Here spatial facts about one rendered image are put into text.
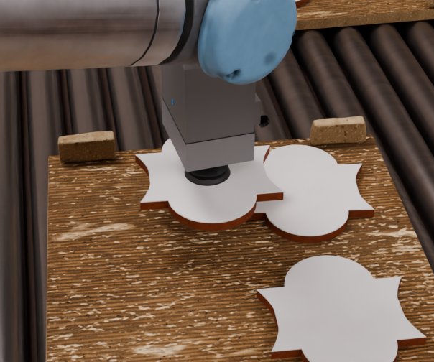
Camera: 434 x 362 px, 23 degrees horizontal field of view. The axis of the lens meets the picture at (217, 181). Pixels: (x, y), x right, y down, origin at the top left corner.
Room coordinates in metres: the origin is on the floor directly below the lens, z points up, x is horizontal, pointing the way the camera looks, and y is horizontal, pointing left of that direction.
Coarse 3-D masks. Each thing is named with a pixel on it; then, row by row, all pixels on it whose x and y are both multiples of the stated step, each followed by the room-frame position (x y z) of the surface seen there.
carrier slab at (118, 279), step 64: (64, 192) 0.84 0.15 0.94; (128, 192) 0.84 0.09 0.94; (384, 192) 0.84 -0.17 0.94; (64, 256) 0.74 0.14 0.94; (128, 256) 0.74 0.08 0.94; (192, 256) 0.74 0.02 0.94; (256, 256) 0.74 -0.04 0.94; (384, 256) 0.74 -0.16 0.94; (64, 320) 0.66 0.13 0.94; (128, 320) 0.66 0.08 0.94; (192, 320) 0.66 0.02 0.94; (256, 320) 0.66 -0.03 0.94
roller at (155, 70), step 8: (152, 72) 1.12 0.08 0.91; (160, 72) 1.11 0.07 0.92; (152, 80) 1.11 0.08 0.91; (160, 80) 1.09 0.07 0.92; (152, 88) 1.09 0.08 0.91; (160, 88) 1.08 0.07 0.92; (152, 96) 1.08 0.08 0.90; (160, 96) 1.06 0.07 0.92; (160, 104) 1.05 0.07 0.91; (160, 112) 1.03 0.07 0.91; (160, 120) 1.02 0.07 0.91; (160, 128) 1.01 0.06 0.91; (160, 136) 1.00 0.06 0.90; (168, 136) 0.98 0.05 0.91
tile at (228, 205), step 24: (168, 144) 0.84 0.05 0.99; (144, 168) 0.81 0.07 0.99; (168, 168) 0.80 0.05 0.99; (240, 168) 0.80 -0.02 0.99; (264, 168) 0.80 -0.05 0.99; (168, 192) 0.76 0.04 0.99; (192, 192) 0.76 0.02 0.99; (216, 192) 0.76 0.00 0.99; (240, 192) 0.76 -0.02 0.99; (264, 192) 0.77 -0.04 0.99; (192, 216) 0.73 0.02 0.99; (216, 216) 0.73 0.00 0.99; (240, 216) 0.73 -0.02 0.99
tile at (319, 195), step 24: (288, 168) 0.87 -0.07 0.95; (312, 168) 0.87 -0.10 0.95; (336, 168) 0.87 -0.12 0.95; (360, 168) 0.88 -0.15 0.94; (288, 192) 0.83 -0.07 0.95; (312, 192) 0.83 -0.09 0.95; (336, 192) 0.83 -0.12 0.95; (264, 216) 0.80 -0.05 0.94; (288, 216) 0.79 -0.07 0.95; (312, 216) 0.79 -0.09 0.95; (336, 216) 0.79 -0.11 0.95; (360, 216) 0.80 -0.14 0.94; (312, 240) 0.76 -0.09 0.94
